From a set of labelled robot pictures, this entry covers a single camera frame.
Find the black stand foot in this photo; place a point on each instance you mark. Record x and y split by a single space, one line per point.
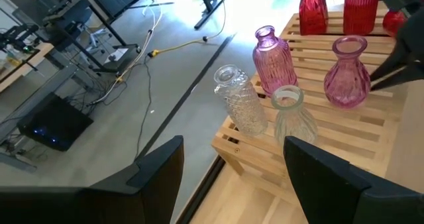
212 12

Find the red round glass vase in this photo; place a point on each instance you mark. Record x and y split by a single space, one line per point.
394 23

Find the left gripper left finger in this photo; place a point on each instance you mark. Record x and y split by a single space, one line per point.
149 191

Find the pink ribbed bottle vase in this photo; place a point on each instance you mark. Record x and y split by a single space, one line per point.
273 61

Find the black computer case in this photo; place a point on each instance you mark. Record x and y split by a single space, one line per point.
56 121

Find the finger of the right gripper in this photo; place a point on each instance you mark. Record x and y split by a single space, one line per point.
410 72
412 38

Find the clear bulb glass vase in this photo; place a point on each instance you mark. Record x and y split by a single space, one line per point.
293 121

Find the red tapered glass vase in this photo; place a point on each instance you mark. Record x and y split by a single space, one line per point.
313 12

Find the wooden slatted shelf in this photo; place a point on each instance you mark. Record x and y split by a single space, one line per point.
348 128

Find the red ribbed bottle vase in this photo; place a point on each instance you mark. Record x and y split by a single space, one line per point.
361 12

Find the wooden workbench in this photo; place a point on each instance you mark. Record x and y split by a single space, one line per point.
30 63

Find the black workstation frame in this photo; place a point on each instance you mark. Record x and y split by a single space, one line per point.
66 3

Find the pink short bulb vase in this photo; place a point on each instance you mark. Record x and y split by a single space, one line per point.
346 81

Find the clear textured bottle vase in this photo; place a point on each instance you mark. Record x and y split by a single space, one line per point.
242 104

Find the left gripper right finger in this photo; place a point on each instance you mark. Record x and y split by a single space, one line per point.
331 197

